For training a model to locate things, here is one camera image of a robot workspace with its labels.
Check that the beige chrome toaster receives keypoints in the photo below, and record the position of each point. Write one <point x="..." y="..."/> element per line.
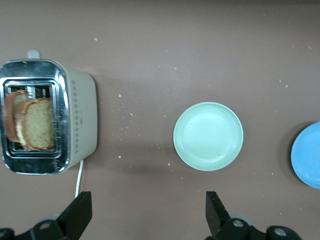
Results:
<point x="80" y="112"/>

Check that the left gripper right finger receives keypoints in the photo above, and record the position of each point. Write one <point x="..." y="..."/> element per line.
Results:
<point x="217" y="220"/>

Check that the brown bread slice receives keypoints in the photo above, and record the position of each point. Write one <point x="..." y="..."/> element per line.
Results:
<point x="10" y="117"/>
<point x="40" y="125"/>

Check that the mint green plate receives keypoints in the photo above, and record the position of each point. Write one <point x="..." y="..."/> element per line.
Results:
<point x="208" y="136"/>

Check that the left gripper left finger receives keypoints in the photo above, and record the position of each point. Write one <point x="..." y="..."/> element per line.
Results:
<point x="72" y="217"/>

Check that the blue plate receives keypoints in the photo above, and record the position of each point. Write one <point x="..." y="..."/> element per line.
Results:
<point x="308" y="155"/>

